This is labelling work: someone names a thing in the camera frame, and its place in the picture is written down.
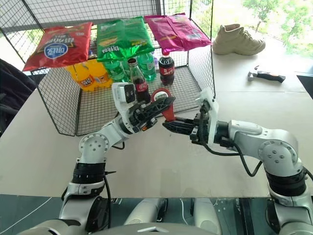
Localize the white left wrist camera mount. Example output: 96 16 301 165
112 82 148 134

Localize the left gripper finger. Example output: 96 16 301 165
144 103 172 122
141 96 177 111

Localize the red bottle opener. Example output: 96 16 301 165
151 88 177 122

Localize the beige sneaker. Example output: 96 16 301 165
212 23 267 56

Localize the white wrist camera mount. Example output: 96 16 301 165
195 89 220 145
112 82 148 134

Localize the silver robot leg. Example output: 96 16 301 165
193 197 222 235
123 197 169 226

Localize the red chip bag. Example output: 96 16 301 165
22 21 94 72

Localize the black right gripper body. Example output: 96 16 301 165
189 106 211 145

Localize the green chip bag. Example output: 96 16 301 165
96 16 156 63

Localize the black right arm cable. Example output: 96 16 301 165
200 102 264 178

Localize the plastic cola bottle red cap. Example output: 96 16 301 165
158 51 176 86

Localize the black mat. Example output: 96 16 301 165
296 74 313 100

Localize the black fabric bag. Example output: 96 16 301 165
0 58 38 138

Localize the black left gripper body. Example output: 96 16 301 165
127 103 157 133

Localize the silver robot torso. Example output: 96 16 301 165
17 219 203 235

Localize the magenta chip bag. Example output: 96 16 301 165
143 13 213 52

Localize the black wire grid rack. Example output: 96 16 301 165
0 0 216 137

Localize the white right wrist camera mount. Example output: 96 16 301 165
195 89 220 145

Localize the green plastic soda bottle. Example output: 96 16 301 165
104 60 128 83
136 51 157 82

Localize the glass cola bottle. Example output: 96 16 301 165
127 58 152 104

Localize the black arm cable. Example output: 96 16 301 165
200 102 264 178
102 141 126 230

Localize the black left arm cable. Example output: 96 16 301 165
102 141 126 230

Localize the orange plastic soda bottle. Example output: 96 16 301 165
65 63 96 92
87 58 113 88

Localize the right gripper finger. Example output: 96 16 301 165
171 117 197 124
162 121 194 136

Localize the hammer with black handle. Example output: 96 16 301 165
247 70 287 84

